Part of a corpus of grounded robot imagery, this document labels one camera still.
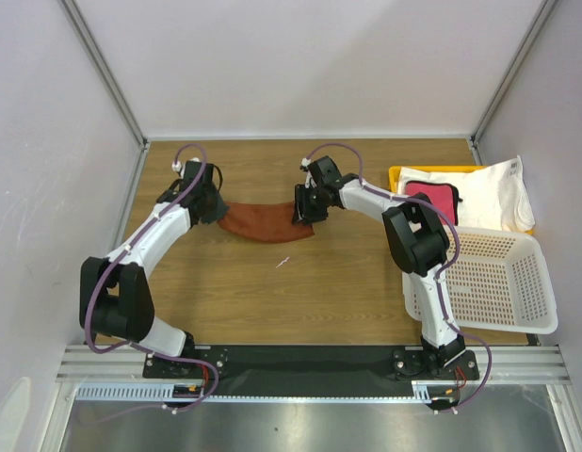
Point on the white perforated plastic basket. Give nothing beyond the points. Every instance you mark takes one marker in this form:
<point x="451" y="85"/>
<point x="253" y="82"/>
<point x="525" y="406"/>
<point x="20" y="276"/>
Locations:
<point x="500" y="281"/>

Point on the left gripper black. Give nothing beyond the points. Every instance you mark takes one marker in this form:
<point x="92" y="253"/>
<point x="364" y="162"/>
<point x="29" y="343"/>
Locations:
<point x="219" y="211"/>

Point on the brown cloth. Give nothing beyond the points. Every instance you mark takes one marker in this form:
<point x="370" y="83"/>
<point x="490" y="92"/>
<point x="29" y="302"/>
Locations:
<point x="264" y="223"/>

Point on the aluminium frame post right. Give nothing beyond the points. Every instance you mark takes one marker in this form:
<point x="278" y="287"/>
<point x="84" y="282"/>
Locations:
<point x="541" y="18"/>

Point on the white towel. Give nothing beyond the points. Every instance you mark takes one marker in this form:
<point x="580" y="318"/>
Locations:
<point x="493" y="198"/>

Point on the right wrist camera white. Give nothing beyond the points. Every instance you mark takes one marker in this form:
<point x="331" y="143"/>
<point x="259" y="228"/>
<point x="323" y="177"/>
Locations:
<point x="304" y="166"/>

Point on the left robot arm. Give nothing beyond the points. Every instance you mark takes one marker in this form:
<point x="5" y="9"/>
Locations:
<point x="116" y="307"/>

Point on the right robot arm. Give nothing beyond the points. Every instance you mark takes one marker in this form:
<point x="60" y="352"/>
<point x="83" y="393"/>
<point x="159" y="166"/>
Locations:
<point x="416" y="237"/>

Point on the aluminium frame post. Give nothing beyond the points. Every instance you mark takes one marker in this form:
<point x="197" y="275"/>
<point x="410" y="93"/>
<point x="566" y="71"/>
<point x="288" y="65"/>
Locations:
<point x="80" y="26"/>
<point x="541" y="18"/>

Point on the yellow plastic tray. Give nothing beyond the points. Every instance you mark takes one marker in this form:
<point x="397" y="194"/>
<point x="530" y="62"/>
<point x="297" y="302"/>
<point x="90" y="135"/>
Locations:
<point x="394" y="179"/>

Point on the pink cloth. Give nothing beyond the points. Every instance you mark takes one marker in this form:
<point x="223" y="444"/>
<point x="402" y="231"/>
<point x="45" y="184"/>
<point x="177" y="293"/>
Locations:
<point x="444" y="196"/>

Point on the aluminium front rail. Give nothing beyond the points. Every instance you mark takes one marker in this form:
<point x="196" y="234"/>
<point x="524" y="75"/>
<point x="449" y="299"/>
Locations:
<point x="510" y="365"/>

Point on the white towel label tag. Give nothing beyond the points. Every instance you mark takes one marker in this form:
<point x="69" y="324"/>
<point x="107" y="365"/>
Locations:
<point x="514" y="168"/>

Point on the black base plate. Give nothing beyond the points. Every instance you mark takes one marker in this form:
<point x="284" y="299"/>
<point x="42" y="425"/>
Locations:
<point x="330" y="371"/>

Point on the aluminium frame post left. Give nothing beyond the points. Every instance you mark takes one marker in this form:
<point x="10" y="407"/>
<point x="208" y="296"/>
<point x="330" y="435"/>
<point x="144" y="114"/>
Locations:
<point x="80" y="26"/>

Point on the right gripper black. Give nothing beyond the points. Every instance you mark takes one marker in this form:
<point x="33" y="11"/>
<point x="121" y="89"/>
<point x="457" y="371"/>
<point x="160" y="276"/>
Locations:
<point x="308" y="205"/>

